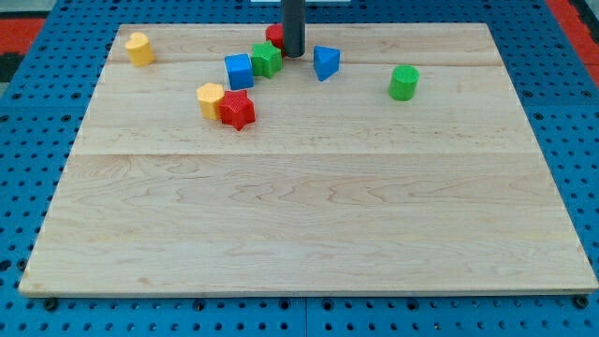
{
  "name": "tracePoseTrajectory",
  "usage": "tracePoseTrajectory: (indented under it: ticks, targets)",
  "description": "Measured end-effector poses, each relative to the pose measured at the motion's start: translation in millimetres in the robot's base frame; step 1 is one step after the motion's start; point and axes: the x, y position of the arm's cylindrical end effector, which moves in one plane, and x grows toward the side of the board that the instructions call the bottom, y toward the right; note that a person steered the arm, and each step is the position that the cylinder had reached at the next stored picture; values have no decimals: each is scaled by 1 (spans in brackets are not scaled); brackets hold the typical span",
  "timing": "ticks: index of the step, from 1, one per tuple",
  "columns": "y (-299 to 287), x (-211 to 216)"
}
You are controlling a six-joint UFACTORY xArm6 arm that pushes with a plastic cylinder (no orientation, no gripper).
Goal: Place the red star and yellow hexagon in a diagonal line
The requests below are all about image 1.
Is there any red star block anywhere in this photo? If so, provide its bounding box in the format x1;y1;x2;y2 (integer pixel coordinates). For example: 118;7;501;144
219;90;256;131

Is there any green star block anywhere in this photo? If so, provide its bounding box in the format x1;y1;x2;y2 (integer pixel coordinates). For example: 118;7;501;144
250;40;283;79

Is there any yellow hexagon block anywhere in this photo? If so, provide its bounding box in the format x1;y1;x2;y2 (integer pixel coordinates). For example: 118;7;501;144
196;82;225;120

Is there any light wooden board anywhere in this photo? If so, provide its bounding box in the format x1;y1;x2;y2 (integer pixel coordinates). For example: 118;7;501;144
20;23;598;298

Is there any blue triangle block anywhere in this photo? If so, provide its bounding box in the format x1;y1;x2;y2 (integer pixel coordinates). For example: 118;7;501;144
314;46;341;81

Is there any blue cube block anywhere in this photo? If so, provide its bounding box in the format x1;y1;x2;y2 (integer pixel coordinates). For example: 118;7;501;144
225;53;254;90

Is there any green cylinder block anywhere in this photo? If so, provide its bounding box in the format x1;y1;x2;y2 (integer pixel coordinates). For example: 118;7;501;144
388;65;419;101

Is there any red cylinder block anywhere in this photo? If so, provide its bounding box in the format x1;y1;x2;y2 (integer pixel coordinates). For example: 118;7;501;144
265;23;285;56

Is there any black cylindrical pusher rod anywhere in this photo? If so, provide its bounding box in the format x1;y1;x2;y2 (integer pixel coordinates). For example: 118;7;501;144
281;0;306;58

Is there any yellow heart block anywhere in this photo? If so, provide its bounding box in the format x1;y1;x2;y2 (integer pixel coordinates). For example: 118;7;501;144
125;32;155;66

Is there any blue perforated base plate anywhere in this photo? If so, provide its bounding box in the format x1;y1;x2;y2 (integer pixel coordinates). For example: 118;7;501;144
1;0;598;336

